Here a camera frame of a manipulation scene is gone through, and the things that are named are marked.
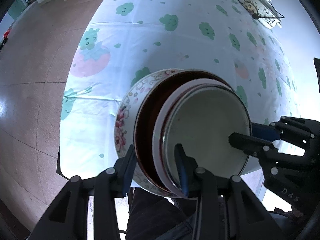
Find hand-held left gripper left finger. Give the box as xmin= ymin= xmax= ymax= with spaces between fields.
xmin=30 ymin=145 xmax=137 ymax=240

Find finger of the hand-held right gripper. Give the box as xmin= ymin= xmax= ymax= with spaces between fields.
xmin=251 ymin=116 xmax=320 ymax=146
xmin=229 ymin=132 xmax=309 ymax=166

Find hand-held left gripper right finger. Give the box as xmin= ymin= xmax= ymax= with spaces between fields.
xmin=174 ymin=144 xmax=285 ymax=240

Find stainless steel bowl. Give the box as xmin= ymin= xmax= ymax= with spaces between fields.
xmin=162 ymin=85 xmax=252 ymax=178

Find plain white bowl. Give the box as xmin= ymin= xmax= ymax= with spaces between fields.
xmin=152 ymin=78 xmax=237 ymax=196

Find pink floral rim plate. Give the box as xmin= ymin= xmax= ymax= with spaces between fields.
xmin=114 ymin=69 xmax=190 ymax=197

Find red plastic bowl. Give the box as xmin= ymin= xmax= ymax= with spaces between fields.
xmin=133 ymin=70 xmax=232 ymax=193

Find person's dark pants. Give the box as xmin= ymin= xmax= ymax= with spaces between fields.
xmin=125 ymin=187 xmax=233 ymax=240

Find cloud print tablecloth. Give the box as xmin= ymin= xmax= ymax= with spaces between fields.
xmin=59 ymin=0 xmax=300 ymax=180

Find white speckled slow cooker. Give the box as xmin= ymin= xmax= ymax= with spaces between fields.
xmin=237 ymin=0 xmax=282 ymax=29

